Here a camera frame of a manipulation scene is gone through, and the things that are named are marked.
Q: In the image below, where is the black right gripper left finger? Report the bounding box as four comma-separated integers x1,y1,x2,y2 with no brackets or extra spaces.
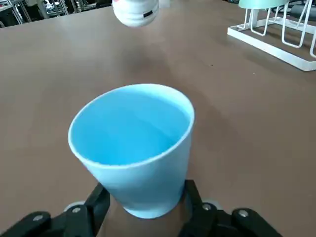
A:
0,182,111,237

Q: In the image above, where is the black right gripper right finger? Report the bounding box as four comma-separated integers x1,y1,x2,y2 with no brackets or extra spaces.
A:
178,179,284,237

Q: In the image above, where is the blue ceramic cup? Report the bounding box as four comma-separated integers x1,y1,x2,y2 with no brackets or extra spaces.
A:
68,83,196,220

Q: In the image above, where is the white juice bottle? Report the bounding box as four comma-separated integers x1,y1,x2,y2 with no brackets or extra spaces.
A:
112,0,160,27

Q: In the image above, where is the mint green cup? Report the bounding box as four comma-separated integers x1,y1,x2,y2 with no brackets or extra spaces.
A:
238,0,290,9

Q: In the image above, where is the white wire cup rack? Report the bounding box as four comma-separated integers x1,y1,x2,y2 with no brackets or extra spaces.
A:
227,0,316,72

